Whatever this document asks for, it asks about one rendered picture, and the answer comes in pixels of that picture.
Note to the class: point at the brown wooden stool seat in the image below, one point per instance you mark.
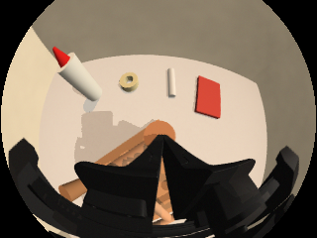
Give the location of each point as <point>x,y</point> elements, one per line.
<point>163,195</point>

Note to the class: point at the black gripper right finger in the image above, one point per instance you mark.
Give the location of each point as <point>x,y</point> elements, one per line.
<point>188,178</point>

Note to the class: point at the brown wooden stool legs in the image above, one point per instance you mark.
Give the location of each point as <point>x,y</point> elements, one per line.
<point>74,189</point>

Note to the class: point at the flat red rectangular block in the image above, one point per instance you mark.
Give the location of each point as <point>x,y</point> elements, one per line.
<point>208,98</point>

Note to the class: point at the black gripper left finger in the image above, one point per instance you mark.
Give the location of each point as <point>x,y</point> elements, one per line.
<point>139,179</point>

